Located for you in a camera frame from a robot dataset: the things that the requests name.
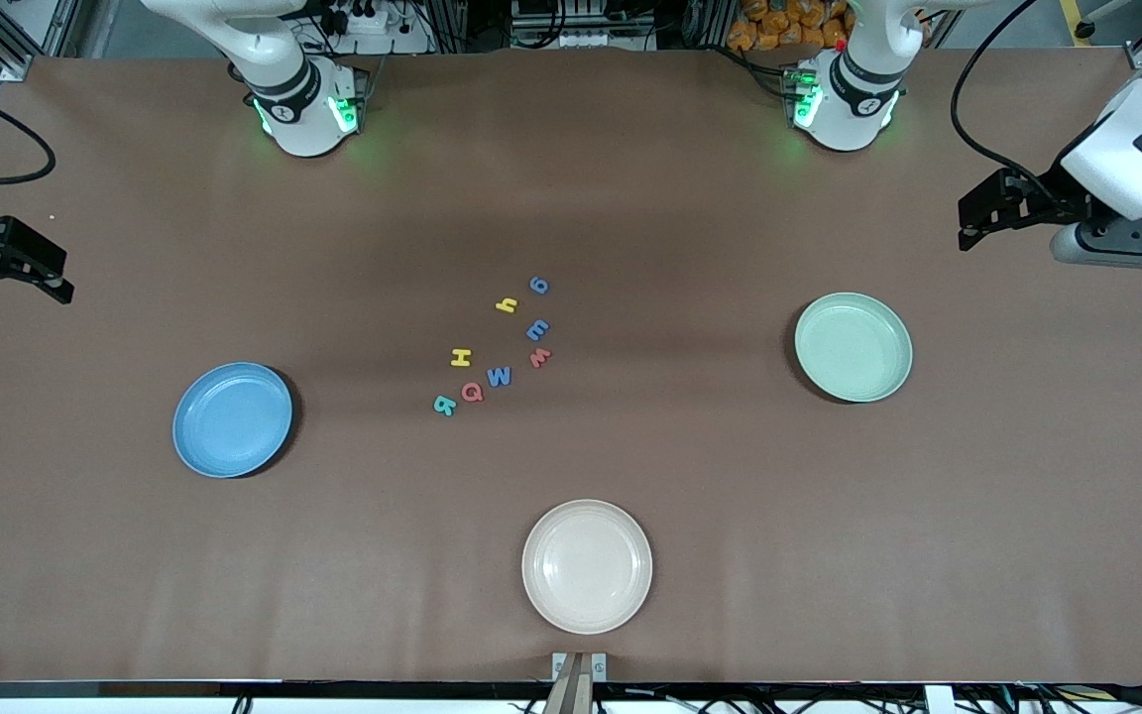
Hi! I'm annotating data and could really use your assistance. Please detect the blue plate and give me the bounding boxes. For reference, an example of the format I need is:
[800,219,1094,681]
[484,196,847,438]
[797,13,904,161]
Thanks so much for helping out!
[172,362,293,479]

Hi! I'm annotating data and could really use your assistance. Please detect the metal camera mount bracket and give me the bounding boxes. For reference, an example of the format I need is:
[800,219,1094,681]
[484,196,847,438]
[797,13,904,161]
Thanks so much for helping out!
[551,652,608,714]

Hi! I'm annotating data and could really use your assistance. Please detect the orange snack bags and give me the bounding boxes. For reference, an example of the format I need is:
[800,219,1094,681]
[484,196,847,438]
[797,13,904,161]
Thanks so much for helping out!
[728,0,855,53]

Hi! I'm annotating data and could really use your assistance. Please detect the brown table cover sheet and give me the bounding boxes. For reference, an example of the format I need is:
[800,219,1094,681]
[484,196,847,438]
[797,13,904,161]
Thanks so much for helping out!
[0,48,1142,685]

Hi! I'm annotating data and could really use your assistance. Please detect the white power strip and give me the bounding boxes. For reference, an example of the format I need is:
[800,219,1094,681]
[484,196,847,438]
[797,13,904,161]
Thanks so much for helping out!
[331,3,394,33]

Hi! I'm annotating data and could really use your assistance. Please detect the beige plate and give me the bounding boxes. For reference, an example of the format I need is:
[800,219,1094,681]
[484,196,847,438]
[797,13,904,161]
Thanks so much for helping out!
[521,499,653,636]

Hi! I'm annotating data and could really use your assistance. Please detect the green plate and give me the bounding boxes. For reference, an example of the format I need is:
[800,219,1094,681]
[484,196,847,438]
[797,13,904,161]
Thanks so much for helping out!
[794,292,914,404]

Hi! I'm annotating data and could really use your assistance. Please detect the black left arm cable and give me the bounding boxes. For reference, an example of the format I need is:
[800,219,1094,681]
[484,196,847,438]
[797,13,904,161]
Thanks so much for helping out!
[950,0,1063,204]

